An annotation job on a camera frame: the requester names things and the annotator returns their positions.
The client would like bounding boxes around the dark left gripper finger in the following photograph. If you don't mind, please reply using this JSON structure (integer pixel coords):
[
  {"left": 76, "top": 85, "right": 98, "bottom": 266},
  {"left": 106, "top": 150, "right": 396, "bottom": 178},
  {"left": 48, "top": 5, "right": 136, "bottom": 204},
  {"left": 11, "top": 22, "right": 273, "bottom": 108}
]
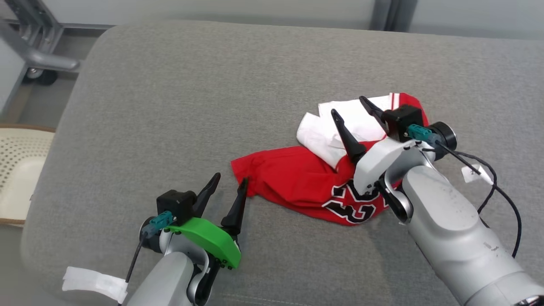
[
  {"left": 221, "top": 178, "right": 249, "bottom": 236},
  {"left": 193, "top": 173, "right": 221, "bottom": 217}
]

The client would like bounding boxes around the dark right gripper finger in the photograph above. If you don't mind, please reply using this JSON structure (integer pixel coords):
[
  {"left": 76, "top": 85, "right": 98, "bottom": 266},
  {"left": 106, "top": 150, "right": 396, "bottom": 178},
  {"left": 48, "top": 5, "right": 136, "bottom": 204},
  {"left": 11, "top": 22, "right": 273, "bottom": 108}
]
[
  {"left": 331, "top": 109, "right": 367, "bottom": 165},
  {"left": 359, "top": 96, "right": 389, "bottom": 134}
]

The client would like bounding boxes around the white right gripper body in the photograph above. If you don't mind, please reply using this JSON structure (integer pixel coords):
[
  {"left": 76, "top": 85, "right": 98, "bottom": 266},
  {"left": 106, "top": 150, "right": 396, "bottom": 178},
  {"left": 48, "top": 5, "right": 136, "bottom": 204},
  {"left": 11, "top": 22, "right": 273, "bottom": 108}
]
[{"left": 354, "top": 137, "right": 436, "bottom": 196}]

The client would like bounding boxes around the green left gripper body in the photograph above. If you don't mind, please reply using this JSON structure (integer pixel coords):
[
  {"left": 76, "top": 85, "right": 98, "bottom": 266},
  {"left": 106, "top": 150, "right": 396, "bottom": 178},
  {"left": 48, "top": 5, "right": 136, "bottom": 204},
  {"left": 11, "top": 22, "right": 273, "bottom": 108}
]
[{"left": 165, "top": 218, "right": 241, "bottom": 269}]

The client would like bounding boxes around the red white jersey number 23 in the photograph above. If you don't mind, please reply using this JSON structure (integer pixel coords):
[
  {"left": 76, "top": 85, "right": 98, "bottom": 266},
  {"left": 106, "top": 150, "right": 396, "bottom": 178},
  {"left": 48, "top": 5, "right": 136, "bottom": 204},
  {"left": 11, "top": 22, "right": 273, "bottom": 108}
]
[{"left": 231, "top": 92, "right": 430, "bottom": 226}]

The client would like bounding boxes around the cream perforated laundry basket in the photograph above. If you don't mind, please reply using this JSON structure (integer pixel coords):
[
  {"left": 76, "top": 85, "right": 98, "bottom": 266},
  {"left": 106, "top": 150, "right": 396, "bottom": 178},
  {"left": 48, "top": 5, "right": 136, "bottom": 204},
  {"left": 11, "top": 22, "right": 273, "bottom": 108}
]
[{"left": 0, "top": 124, "right": 56, "bottom": 226}]

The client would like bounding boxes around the black cart wheel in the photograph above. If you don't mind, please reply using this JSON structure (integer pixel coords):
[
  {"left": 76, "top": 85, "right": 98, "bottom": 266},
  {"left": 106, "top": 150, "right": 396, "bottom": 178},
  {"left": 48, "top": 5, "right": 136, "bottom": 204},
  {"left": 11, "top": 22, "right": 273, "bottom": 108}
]
[{"left": 23, "top": 68, "right": 59, "bottom": 86}]

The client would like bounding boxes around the black left cable teal plug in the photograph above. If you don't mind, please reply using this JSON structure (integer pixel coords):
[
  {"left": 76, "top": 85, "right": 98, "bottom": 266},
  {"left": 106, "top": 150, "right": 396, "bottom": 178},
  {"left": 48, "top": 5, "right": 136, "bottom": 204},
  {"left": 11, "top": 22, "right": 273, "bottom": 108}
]
[{"left": 118, "top": 211, "right": 175, "bottom": 306}]

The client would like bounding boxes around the black cable teal plug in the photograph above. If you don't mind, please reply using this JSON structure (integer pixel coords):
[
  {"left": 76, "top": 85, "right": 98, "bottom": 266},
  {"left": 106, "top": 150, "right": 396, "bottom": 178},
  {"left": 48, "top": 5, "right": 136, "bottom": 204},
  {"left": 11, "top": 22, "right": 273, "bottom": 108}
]
[
  {"left": 407, "top": 125, "right": 522, "bottom": 258},
  {"left": 118, "top": 211, "right": 175, "bottom": 306}
]

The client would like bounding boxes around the grey vertical window post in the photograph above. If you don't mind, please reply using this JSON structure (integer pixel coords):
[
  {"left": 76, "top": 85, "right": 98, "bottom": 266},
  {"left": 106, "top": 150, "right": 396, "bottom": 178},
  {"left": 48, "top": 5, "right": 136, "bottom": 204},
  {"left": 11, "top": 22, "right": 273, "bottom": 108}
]
[{"left": 370, "top": 0, "right": 419, "bottom": 32}]

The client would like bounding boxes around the white tag on right cable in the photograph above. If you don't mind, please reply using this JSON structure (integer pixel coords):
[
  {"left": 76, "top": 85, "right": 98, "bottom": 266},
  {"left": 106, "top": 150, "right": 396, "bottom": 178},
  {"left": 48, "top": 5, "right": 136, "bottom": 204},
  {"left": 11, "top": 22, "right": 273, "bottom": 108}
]
[{"left": 462, "top": 164, "right": 494, "bottom": 185}]

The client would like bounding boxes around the white tape on left cable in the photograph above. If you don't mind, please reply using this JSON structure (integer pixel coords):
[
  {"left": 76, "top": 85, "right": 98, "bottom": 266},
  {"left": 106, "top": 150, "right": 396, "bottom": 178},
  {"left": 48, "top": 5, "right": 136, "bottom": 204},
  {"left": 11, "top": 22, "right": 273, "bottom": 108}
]
[{"left": 62, "top": 266, "right": 128, "bottom": 304}]

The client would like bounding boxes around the black right cable teal plug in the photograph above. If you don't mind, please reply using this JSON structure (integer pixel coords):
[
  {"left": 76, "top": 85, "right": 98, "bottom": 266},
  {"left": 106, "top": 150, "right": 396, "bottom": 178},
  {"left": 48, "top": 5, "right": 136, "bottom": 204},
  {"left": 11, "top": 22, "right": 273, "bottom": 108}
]
[{"left": 407, "top": 125, "right": 522, "bottom": 258}]

